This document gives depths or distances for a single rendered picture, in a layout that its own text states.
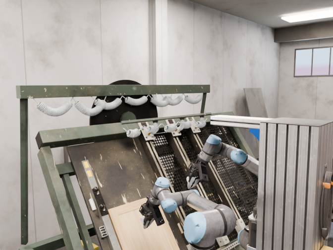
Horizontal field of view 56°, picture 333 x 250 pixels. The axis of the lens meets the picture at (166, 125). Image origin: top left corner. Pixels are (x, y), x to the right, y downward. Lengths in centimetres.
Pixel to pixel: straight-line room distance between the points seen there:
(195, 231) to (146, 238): 108
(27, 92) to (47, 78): 194
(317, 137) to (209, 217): 54
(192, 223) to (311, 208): 50
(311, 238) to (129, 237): 124
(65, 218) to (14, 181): 240
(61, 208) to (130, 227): 50
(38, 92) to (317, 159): 201
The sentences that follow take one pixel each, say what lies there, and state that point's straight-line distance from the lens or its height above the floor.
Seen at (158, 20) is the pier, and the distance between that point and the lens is 576.
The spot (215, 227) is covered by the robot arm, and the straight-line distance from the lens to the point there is 133.
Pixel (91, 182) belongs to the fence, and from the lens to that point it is 228.
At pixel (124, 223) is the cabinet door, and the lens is 230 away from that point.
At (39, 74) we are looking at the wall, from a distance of 447.
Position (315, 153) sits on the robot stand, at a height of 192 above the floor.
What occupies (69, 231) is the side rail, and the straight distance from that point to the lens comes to 210.
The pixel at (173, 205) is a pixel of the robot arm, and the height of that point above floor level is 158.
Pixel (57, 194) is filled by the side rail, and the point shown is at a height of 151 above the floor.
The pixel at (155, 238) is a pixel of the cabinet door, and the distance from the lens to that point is 239.
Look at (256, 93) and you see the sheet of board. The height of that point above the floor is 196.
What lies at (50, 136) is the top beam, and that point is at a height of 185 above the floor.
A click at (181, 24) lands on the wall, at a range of 652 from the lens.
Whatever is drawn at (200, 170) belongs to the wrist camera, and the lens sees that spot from 184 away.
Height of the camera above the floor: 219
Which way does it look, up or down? 7 degrees down
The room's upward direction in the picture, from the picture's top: straight up
